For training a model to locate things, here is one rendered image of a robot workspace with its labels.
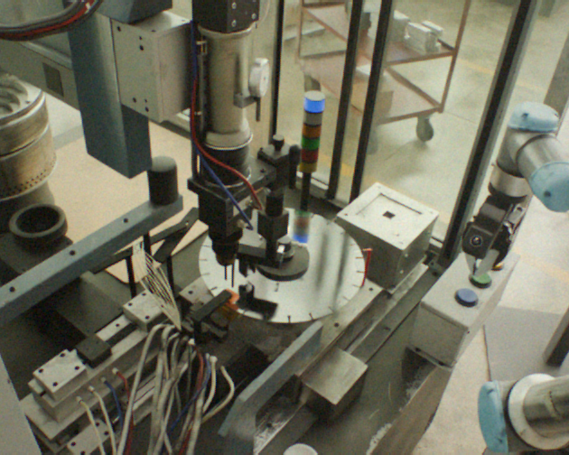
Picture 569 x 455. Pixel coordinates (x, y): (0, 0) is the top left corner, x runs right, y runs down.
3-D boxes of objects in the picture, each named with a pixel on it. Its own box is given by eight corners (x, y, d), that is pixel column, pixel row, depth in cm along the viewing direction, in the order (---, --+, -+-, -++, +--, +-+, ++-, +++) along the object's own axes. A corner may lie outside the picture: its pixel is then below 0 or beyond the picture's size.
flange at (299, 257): (250, 274, 114) (250, 265, 113) (258, 237, 123) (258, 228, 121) (307, 282, 114) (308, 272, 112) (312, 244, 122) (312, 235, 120)
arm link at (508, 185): (529, 184, 96) (485, 164, 100) (521, 206, 99) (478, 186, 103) (545, 165, 101) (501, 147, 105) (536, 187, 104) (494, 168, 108)
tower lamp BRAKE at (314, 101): (312, 100, 132) (312, 88, 130) (328, 107, 130) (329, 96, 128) (299, 107, 129) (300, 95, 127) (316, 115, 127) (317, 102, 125)
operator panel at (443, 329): (461, 279, 146) (477, 234, 136) (501, 301, 141) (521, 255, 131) (405, 347, 128) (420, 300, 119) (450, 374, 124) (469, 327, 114)
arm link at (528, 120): (526, 123, 89) (506, 97, 96) (505, 181, 96) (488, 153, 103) (573, 125, 90) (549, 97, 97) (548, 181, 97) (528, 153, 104)
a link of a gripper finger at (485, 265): (497, 270, 118) (511, 236, 112) (485, 285, 114) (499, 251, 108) (483, 263, 119) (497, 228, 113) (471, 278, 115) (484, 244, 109)
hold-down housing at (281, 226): (274, 222, 108) (281, 125, 95) (292, 235, 105) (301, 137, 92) (251, 234, 105) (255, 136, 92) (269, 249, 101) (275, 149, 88)
